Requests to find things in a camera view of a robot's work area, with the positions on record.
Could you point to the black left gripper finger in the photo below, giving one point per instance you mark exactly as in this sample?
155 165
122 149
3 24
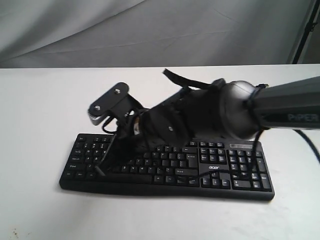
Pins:
103 165

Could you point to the grey backdrop cloth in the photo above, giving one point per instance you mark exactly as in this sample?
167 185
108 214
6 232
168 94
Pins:
150 33

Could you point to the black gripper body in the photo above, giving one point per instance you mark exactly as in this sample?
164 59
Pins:
187 115

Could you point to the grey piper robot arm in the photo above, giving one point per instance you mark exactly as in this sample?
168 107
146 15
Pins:
234 110

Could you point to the black tripod stand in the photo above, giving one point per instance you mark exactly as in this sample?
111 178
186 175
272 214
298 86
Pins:
309 28

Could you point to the black acer keyboard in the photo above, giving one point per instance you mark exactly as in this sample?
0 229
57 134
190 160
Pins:
218 168

